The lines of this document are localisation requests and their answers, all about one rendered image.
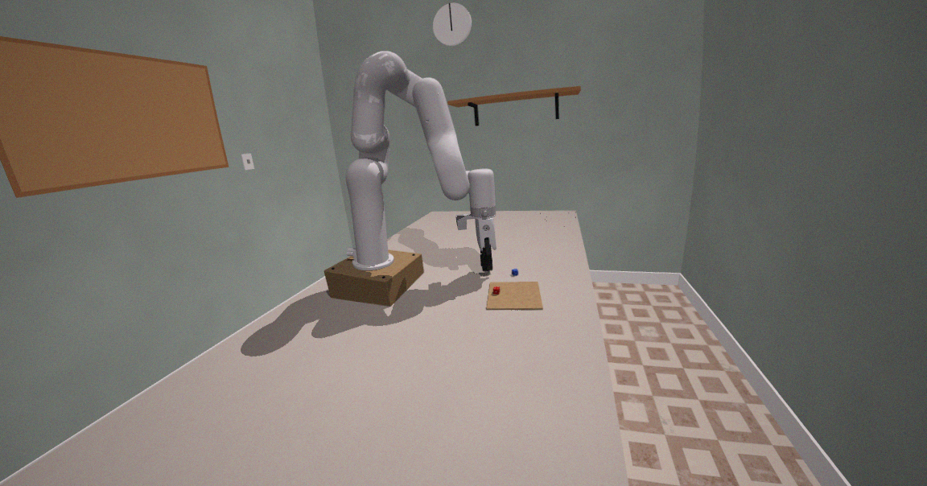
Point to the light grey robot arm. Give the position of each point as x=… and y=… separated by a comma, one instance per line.
x=386, y=70

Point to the tan square mat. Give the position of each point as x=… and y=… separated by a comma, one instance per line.
x=515, y=296

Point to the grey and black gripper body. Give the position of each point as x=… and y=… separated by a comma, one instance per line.
x=485, y=228

